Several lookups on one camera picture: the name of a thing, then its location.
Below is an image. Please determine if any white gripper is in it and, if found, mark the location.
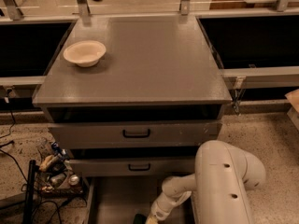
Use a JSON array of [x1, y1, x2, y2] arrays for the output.
[[145, 196, 177, 224]]

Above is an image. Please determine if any green yellow sponge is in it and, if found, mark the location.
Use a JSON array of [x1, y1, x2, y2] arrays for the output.
[[133, 214, 147, 224]]

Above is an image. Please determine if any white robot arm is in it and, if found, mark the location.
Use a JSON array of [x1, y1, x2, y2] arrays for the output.
[[146, 140, 266, 224]]

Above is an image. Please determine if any grey open bottom drawer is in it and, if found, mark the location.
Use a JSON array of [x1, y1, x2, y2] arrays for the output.
[[84, 175, 195, 224]]

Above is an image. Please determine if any grey middle drawer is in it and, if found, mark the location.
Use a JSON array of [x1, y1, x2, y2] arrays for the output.
[[70, 157, 194, 177]]

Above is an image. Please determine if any grey top drawer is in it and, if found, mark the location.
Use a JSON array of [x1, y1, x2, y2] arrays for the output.
[[49, 120, 222, 149]]

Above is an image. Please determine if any grey cabinet with counter top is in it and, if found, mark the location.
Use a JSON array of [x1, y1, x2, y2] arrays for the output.
[[32, 14, 233, 179]]

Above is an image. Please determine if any white paper bowl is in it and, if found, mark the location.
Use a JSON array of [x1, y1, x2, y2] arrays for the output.
[[64, 40, 107, 67]]

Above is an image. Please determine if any brown wooden box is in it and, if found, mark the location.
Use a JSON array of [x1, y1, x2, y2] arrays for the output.
[[209, 0, 275, 10]]

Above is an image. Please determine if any black middle drawer handle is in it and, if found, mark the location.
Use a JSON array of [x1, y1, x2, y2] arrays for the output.
[[128, 163, 151, 172]]

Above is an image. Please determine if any black drawer handle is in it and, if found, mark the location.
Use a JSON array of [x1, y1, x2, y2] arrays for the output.
[[122, 129, 151, 139], [128, 163, 151, 172]]

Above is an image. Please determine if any black top drawer handle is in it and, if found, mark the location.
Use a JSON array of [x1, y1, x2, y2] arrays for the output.
[[122, 129, 151, 139]]

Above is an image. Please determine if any black floor cable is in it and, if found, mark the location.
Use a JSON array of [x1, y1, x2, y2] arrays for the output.
[[0, 109, 88, 224]]

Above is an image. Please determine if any wire basket with clutter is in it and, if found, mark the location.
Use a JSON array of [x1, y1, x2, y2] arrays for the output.
[[35, 138, 84, 198]]

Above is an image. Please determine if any black stand post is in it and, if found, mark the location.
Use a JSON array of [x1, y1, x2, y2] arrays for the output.
[[22, 160, 36, 224]]

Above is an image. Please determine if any metal frame rail right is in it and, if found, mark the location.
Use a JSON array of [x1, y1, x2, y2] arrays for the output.
[[221, 66, 299, 90]]

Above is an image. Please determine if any metal frame rail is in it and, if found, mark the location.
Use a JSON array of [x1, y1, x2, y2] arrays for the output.
[[221, 66, 299, 90], [0, 76, 46, 87]]

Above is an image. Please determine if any metal frame rail left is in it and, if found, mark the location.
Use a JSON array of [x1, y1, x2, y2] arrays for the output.
[[0, 76, 46, 87]]

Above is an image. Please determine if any metal upright post far left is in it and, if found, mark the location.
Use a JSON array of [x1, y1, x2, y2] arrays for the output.
[[3, 0, 23, 21]]

